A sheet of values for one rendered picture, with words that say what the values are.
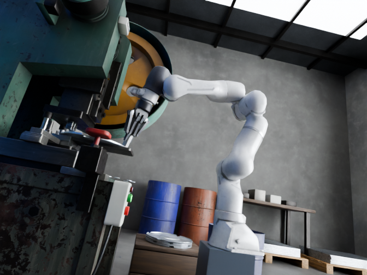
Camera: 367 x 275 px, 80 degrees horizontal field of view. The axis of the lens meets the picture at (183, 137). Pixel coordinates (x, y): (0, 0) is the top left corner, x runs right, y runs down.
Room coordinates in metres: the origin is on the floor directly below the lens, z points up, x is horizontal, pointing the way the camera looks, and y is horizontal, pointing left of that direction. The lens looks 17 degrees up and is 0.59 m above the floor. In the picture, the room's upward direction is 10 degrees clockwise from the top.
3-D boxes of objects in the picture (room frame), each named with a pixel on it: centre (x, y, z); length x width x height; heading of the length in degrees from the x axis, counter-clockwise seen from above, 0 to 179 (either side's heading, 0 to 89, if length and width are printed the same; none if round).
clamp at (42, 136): (0.79, 0.50, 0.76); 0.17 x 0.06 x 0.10; 5
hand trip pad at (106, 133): (0.65, 0.26, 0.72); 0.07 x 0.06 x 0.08; 95
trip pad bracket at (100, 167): (0.67, 0.26, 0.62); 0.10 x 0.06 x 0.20; 5
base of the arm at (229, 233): (0.99, -0.29, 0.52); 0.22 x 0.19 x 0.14; 94
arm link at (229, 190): (1.02, -0.24, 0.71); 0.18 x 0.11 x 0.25; 8
